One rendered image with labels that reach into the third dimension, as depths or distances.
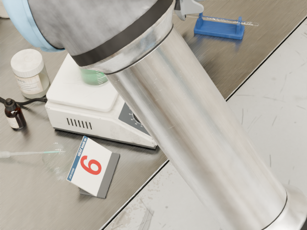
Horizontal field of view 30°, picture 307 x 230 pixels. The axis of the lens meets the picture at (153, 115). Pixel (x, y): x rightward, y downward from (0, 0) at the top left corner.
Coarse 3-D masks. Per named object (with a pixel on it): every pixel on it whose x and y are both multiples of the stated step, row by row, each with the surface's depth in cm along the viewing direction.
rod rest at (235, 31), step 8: (240, 16) 115; (200, 24) 116; (208, 24) 118; (216, 24) 117; (224, 24) 117; (232, 24) 117; (240, 24) 114; (200, 32) 117; (208, 32) 116; (216, 32) 116; (224, 32) 116; (232, 32) 116; (240, 32) 115
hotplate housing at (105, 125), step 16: (48, 112) 100; (64, 112) 98; (80, 112) 98; (96, 112) 97; (112, 112) 97; (64, 128) 102; (80, 128) 101; (96, 128) 99; (112, 128) 98; (128, 128) 97; (144, 144) 99
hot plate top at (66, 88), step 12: (72, 60) 103; (60, 72) 101; (72, 72) 101; (60, 84) 99; (72, 84) 99; (84, 84) 99; (108, 84) 99; (48, 96) 98; (60, 96) 98; (72, 96) 97; (84, 96) 97; (96, 96) 97; (108, 96) 97; (96, 108) 96; (108, 108) 95
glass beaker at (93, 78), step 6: (78, 66) 95; (78, 72) 98; (84, 72) 96; (90, 72) 95; (96, 72) 95; (84, 78) 97; (90, 78) 96; (96, 78) 96; (102, 78) 97; (90, 84) 98; (96, 84) 98; (102, 84) 98
